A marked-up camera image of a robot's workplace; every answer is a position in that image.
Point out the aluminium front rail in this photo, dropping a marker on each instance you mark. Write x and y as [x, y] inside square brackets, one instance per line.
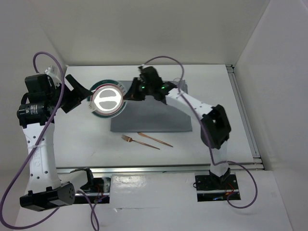
[158, 169]

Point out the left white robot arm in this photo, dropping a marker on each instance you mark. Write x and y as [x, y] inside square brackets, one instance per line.
[46, 190]

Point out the clear glass cup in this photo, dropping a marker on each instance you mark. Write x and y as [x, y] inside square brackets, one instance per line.
[180, 83]

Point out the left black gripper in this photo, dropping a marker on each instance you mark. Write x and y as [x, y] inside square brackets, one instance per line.
[80, 92]

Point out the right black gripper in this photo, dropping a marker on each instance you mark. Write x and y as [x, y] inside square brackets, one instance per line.
[132, 94]

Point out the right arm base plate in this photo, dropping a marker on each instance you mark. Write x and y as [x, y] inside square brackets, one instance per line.
[207, 190]

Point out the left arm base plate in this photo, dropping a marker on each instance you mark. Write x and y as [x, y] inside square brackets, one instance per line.
[99, 191]

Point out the white plate green red rim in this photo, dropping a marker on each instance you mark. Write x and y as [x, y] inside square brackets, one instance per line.
[107, 100]

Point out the copper fork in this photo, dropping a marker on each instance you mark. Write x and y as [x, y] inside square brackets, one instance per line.
[129, 139]

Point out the copper knife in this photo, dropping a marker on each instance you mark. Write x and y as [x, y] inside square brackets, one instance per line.
[154, 139]

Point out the grey cloth placemat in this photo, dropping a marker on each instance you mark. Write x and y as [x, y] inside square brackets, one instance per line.
[150, 116]

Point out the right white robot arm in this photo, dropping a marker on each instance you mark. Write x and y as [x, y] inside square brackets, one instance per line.
[213, 121]

